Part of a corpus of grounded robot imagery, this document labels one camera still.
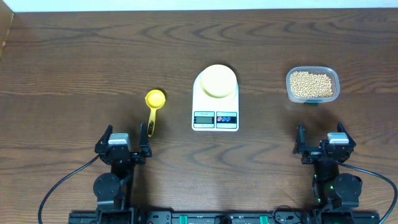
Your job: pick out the pale yellow bowl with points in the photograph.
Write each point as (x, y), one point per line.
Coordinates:
(218, 81)

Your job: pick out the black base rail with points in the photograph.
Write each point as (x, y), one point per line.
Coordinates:
(224, 217)

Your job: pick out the white digital kitchen scale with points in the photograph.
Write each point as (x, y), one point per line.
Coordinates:
(214, 114)

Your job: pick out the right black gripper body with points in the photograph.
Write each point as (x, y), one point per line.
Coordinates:
(311, 157)

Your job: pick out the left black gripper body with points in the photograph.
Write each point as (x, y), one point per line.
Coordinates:
(138, 159)

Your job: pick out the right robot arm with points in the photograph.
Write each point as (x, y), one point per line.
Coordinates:
(337, 193)

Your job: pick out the soybeans in container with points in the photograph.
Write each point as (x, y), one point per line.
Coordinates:
(309, 85)

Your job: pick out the yellow measuring scoop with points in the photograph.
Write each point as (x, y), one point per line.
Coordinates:
(155, 100)

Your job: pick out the clear plastic container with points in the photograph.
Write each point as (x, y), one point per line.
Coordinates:
(315, 70)

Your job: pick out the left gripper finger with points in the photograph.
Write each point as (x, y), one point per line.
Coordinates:
(102, 145)
(143, 142)

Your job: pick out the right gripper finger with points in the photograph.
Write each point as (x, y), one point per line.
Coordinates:
(300, 142)
(341, 129)

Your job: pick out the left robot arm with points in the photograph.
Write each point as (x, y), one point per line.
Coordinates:
(113, 189)

